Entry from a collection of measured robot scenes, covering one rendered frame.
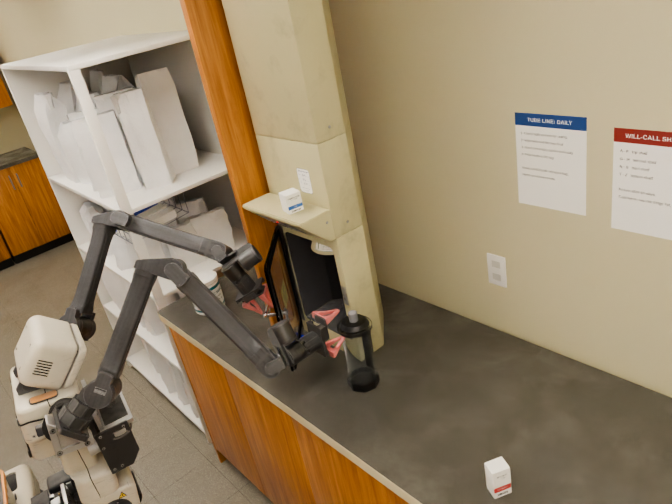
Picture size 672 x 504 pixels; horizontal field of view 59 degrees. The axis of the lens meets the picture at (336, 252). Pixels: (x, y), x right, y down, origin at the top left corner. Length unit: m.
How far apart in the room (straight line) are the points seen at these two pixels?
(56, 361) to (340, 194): 0.94
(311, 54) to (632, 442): 1.31
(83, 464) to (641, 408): 1.65
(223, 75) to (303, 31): 0.39
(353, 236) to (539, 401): 0.73
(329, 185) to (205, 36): 0.58
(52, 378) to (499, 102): 1.48
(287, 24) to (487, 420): 1.21
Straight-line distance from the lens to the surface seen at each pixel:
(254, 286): 1.90
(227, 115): 1.95
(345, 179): 1.78
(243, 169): 2.00
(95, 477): 2.09
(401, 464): 1.69
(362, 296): 1.94
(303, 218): 1.74
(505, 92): 1.76
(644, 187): 1.65
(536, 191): 1.80
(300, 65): 1.65
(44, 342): 1.84
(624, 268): 1.77
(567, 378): 1.92
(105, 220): 2.12
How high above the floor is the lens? 2.18
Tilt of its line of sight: 27 degrees down
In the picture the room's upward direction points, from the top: 12 degrees counter-clockwise
